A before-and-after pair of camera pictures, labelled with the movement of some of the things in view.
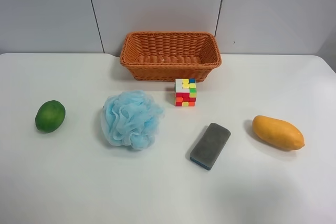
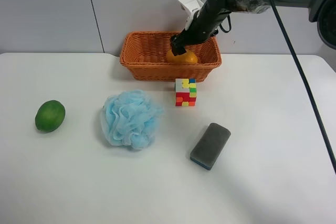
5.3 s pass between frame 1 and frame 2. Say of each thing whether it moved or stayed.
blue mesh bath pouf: stayed
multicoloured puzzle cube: stayed
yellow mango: moved
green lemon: stayed
